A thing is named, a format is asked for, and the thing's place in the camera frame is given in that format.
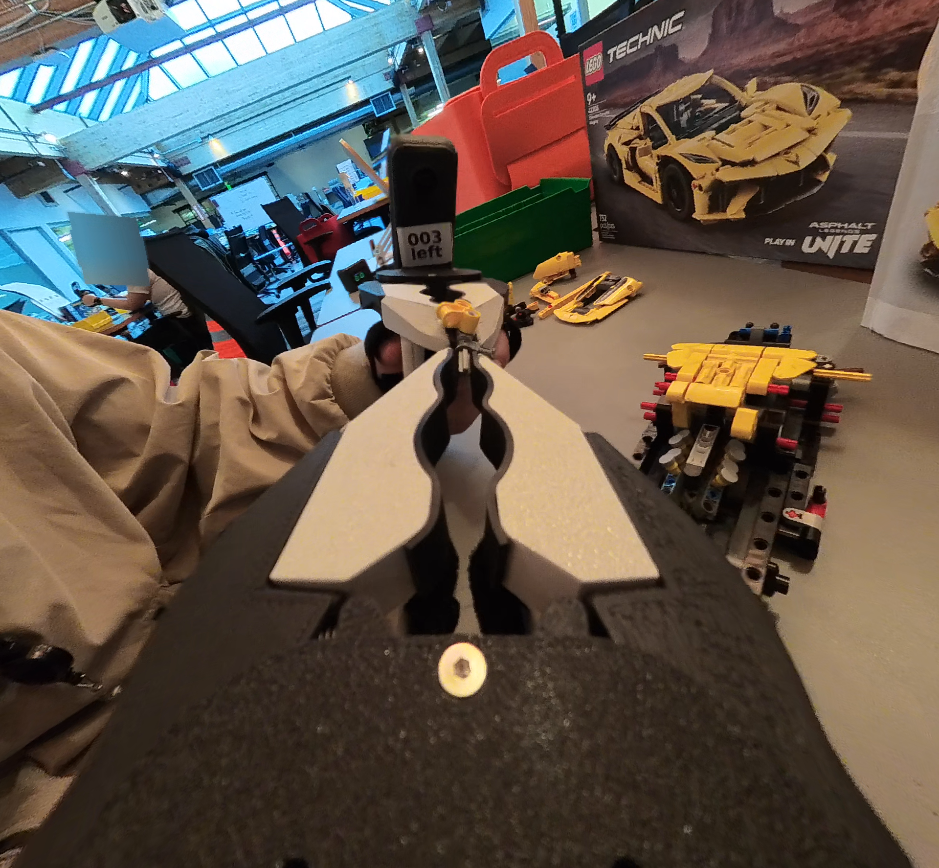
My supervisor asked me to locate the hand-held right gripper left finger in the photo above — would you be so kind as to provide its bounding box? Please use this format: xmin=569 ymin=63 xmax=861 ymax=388
xmin=269 ymin=348 xmax=462 ymax=638

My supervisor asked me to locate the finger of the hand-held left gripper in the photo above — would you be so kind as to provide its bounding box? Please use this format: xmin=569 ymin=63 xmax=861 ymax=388
xmin=458 ymin=284 xmax=507 ymax=353
xmin=381 ymin=284 xmax=450 ymax=370

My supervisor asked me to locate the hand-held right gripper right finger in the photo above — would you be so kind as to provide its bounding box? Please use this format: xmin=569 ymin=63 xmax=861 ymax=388
xmin=468 ymin=353 xmax=661 ymax=638

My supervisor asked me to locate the small yellow grey brick assembly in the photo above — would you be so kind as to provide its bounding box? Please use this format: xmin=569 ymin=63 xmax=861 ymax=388
xmin=435 ymin=299 xmax=507 ymax=373

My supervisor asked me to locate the partly built toy car chassis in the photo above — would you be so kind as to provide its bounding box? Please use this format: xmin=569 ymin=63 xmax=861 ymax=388
xmin=632 ymin=321 xmax=874 ymax=597

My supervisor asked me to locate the person's left forearm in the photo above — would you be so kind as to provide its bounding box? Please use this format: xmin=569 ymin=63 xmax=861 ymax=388
xmin=0 ymin=310 xmax=382 ymax=774

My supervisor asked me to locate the small yellow black brick piece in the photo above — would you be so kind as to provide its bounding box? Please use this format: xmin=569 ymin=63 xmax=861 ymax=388
xmin=514 ymin=282 xmax=559 ymax=322

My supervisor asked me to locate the slanted wooden stick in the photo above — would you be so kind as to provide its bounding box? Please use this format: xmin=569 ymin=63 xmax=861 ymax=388
xmin=339 ymin=137 xmax=390 ymax=195

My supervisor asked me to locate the small yellow curved brick assembly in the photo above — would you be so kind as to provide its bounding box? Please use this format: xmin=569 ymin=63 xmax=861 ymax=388
xmin=530 ymin=251 xmax=582 ymax=285

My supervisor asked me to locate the green plastic bin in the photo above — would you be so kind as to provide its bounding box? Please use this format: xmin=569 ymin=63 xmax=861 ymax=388
xmin=453 ymin=178 xmax=594 ymax=283

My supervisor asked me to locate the yellow car panel assembly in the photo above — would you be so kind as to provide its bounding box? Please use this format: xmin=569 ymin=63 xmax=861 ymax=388
xmin=539 ymin=271 xmax=644 ymax=326

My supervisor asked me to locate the red office chair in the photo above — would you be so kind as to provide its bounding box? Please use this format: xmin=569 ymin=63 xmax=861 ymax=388
xmin=297 ymin=213 xmax=346 ymax=263

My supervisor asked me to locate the red plastic tote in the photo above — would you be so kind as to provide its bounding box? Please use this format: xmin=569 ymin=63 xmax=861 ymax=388
xmin=411 ymin=31 xmax=591 ymax=219

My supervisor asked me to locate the whiteboard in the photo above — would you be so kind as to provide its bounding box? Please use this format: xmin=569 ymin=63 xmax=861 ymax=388
xmin=213 ymin=177 xmax=280 ymax=227

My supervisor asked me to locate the black office chair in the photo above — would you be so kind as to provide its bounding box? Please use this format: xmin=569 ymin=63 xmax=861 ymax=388
xmin=147 ymin=229 xmax=335 ymax=363

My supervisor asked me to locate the ceiling projector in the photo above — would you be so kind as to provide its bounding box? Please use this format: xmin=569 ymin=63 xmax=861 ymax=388
xmin=91 ymin=0 xmax=168 ymax=34

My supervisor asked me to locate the black clothing toggle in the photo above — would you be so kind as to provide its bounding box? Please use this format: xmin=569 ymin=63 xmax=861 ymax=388
xmin=0 ymin=637 xmax=104 ymax=693

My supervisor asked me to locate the toy car set box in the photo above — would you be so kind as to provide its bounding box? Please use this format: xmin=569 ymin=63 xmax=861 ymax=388
xmin=578 ymin=0 xmax=939 ymax=271

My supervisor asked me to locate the toy car instruction booklet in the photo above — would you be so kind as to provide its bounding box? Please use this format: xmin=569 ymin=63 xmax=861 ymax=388
xmin=862 ymin=24 xmax=939 ymax=355

